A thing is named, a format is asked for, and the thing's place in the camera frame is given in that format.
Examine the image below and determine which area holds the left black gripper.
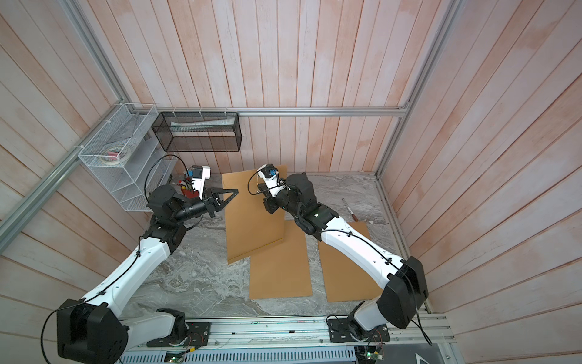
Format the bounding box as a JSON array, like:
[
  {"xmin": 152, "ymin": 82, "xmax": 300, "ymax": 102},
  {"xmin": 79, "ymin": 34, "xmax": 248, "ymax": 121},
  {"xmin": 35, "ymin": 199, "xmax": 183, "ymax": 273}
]
[{"xmin": 173, "ymin": 187, "xmax": 239, "ymax": 223}]

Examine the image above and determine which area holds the brown kraft file bag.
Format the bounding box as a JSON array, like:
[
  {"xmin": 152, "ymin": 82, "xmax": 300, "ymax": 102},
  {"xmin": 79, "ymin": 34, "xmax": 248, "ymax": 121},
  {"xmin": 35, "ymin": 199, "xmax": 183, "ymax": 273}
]
[{"xmin": 222, "ymin": 170, "xmax": 284, "ymax": 264}]

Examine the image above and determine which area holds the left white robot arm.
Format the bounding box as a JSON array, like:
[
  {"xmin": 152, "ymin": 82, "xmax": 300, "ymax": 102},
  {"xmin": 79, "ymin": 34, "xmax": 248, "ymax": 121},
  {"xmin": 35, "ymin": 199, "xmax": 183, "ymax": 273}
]
[{"xmin": 55, "ymin": 184, "xmax": 238, "ymax": 363}]

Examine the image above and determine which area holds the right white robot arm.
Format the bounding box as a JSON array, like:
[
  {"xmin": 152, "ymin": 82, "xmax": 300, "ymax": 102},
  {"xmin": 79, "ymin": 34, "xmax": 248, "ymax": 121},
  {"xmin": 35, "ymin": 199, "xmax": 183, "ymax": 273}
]
[{"xmin": 222, "ymin": 165, "xmax": 428, "ymax": 340}]

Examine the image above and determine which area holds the middle brown file bag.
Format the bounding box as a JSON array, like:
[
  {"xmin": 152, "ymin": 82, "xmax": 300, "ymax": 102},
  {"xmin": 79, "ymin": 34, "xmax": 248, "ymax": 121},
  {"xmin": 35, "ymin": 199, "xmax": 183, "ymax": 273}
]
[{"xmin": 249, "ymin": 221, "xmax": 312, "ymax": 300}]

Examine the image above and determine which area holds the right brown file bag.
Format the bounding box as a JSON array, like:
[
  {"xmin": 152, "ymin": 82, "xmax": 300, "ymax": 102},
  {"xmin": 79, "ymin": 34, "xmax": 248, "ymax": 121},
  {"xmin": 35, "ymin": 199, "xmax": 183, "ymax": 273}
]
[{"xmin": 318, "ymin": 242, "xmax": 382, "ymax": 303}]

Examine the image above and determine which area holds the red metal pencil bucket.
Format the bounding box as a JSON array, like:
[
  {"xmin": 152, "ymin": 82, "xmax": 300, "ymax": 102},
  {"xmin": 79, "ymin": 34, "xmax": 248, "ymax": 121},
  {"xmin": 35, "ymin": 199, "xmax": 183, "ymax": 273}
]
[{"xmin": 177, "ymin": 180, "xmax": 199, "ymax": 199}]

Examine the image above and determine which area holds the tape roll on shelf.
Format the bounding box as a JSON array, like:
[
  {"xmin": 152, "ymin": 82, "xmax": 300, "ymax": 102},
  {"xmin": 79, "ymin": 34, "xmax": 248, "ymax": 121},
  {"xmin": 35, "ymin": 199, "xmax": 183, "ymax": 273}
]
[{"xmin": 99, "ymin": 147, "xmax": 127, "ymax": 165}]

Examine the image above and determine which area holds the black mesh wall basket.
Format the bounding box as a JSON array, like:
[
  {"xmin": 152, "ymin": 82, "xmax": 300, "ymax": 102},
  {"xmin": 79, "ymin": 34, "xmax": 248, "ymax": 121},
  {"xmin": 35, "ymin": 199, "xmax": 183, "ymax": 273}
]
[{"xmin": 152, "ymin": 111, "xmax": 243, "ymax": 153}]

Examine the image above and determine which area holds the horizontal aluminium wall rail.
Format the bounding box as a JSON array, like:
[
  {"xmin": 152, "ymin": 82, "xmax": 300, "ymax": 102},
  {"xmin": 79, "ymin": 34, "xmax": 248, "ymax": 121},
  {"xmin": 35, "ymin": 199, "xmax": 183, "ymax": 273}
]
[{"xmin": 154, "ymin": 106, "xmax": 409, "ymax": 118}]

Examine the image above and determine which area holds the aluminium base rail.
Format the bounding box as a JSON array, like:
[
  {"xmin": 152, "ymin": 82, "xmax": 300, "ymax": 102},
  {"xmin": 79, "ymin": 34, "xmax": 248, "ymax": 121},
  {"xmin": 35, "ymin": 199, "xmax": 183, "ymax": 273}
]
[{"xmin": 124, "ymin": 312, "xmax": 459, "ymax": 356}]

